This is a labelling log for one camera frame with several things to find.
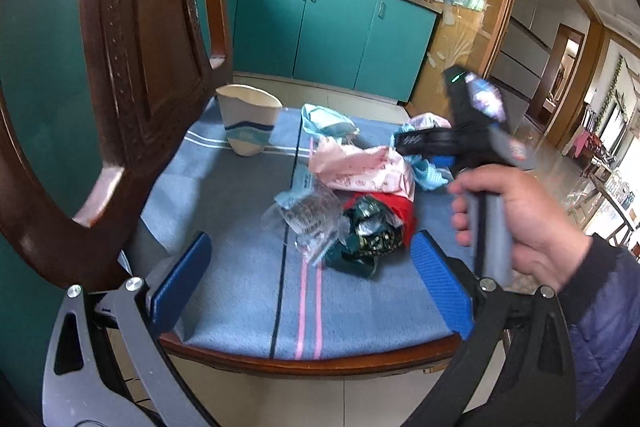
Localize pink tissue pack wrapper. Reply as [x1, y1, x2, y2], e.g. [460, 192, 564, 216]
[400, 113, 451, 132]

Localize light blue cloth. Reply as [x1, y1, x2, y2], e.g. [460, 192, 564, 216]
[390, 124, 454, 191]

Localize red plastic bag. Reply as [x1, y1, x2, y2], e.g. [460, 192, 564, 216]
[343, 192, 416, 257]

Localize dark green foil bag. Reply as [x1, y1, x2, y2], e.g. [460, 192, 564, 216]
[323, 194, 406, 279]

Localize large pink printed bag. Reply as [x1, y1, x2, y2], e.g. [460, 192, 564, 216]
[308, 138, 416, 200]

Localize clear printed plastic wrapper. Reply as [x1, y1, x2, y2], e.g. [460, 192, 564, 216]
[260, 173, 348, 265]

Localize light blue face mask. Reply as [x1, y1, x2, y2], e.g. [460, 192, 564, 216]
[300, 104, 359, 140]

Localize paper cup with blue waves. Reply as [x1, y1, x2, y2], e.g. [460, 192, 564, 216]
[216, 83, 283, 157]

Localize person blue sleeve forearm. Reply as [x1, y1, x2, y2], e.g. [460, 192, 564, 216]
[559, 235, 639, 426]

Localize teal kitchen cabinets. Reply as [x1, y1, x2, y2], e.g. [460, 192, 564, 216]
[0, 0, 442, 358]

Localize person right hand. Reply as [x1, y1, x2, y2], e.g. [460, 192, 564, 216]
[448, 165, 592, 291]

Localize blue striped seat cloth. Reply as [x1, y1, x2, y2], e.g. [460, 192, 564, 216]
[124, 102, 449, 361]

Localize grey refrigerator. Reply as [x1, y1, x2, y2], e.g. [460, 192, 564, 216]
[490, 0, 565, 129]

